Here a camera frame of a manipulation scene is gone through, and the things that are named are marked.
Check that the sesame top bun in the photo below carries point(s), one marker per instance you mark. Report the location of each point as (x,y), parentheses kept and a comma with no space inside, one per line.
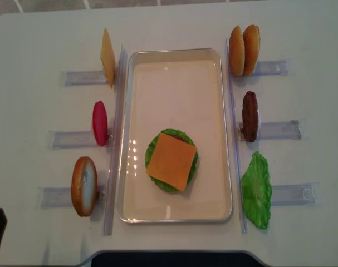
(236,52)

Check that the sesame bun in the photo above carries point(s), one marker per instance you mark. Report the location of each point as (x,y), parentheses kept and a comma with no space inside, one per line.
(251,38)
(236,52)

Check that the brown meat patty on tray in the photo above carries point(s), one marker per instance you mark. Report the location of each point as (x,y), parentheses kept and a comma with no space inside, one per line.
(179,138)

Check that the orange cheese slice on tray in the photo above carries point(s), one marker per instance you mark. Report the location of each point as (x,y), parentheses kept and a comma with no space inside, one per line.
(171,162)

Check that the red tomato slice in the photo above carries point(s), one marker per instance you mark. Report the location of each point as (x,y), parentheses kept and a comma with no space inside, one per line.
(99,123)

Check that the upright brown meat patty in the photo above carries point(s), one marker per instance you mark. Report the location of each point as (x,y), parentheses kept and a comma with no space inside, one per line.
(250,116)

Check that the upright yellow cheese slice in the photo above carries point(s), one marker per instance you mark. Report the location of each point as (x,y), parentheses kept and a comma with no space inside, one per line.
(107,57)

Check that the clear holder cheese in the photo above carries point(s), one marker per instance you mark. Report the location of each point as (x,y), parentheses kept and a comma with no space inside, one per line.
(79,78)

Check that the brown bread bun left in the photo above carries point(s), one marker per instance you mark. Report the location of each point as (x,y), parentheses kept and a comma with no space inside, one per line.
(84,186)

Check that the upright green lettuce leaf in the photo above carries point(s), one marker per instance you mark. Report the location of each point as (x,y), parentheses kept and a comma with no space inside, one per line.
(257,191)

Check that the clear holder tomato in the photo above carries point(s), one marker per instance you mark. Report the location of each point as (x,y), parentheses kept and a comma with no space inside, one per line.
(71,140)

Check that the clear holder bread left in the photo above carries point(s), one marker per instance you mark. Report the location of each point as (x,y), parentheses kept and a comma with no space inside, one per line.
(54,197)

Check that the clear holder lettuce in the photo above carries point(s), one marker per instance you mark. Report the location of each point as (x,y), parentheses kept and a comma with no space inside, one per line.
(295,195)

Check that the silver metal tray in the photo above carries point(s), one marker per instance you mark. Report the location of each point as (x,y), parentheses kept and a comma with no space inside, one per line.
(180,90)

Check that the clear holder patty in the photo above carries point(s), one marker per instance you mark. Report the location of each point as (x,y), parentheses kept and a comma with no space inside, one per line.
(294,129)

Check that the dark base at bottom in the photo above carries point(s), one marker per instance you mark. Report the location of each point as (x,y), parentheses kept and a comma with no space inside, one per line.
(183,258)

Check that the clear holder buns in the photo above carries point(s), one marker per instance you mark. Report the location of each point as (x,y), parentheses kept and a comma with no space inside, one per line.
(273,68)

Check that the long clear rail left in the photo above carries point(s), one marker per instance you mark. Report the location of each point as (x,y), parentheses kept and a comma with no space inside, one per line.
(116,142)

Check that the long clear rail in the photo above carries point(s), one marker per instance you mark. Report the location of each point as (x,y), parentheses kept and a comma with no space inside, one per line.
(242,217)
(116,142)

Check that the long clear rail right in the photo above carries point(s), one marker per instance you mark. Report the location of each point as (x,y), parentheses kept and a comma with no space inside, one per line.
(242,217)

